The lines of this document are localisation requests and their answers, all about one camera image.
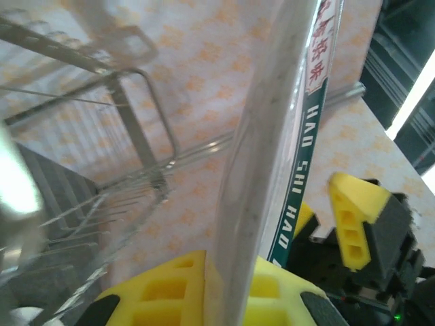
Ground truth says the green rimmed white plate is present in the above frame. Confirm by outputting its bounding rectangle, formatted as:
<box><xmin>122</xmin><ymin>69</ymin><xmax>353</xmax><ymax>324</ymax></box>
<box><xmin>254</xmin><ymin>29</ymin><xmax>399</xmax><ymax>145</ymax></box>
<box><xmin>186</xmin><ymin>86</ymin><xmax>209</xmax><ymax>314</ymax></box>
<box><xmin>207</xmin><ymin>0</ymin><xmax>346</xmax><ymax>326</ymax></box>

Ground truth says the stainless steel dish rack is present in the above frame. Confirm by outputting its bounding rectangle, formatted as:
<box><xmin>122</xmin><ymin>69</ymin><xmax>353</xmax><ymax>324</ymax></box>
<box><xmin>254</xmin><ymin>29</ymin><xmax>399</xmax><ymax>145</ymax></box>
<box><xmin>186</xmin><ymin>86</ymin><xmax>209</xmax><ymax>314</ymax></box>
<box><xmin>0</xmin><ymin>0</ymin><xmax>367</xmax><ymax>326</ymax></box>

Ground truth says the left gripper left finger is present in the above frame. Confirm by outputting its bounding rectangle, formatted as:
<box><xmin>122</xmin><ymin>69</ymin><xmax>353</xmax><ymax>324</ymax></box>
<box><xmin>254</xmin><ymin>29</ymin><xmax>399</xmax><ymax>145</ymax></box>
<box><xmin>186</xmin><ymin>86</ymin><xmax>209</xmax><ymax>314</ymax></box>
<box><xmin>86</xmin><ymin>249</ymin><xmax>225</xmax><ymax>326</ymax></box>

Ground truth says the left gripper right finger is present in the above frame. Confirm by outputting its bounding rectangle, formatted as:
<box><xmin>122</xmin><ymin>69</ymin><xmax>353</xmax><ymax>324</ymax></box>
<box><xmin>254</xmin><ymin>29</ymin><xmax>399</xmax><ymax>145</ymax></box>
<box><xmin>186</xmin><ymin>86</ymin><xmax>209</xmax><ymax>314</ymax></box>
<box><xmin>246</xmin><ymin>256</ymin><xmax>351</xmax><ymax>326</ymax></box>

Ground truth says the bright ceiling light strip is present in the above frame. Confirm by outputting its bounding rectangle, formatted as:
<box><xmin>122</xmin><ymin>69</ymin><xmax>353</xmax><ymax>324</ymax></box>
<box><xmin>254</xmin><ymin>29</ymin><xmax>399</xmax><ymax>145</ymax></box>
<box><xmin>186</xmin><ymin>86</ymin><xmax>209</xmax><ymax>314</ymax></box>
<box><xmin>390</xmin><ymin>50</ymin><xmax>435</xmax><ymax>141</ymax></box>

